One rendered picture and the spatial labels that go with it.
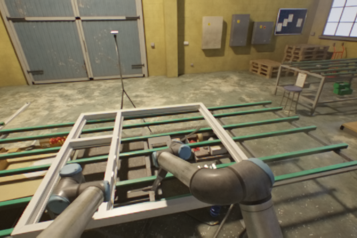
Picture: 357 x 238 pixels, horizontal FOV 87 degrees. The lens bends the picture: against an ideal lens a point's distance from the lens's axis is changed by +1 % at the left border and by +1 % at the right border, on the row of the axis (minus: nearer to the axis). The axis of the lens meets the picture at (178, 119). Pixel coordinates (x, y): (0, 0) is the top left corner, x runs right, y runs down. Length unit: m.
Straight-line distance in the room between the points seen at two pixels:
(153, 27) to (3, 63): 5.00
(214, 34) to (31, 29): 5.96
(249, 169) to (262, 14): 8.38
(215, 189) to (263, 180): 0.17
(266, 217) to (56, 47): 7.47
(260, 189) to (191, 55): 7.24
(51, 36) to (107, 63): 1.81
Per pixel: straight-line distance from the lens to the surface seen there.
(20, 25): 7.95
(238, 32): 8.16
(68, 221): 0.64
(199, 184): 0.66
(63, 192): 0.95
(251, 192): 0.69
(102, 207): 1.29
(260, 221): 0.73
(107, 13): 7.31
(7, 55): 8.37
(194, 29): 7.68
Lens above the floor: 1.90
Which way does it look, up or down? 27 degrees down
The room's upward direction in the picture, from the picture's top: 1 degrees counter-clockwise
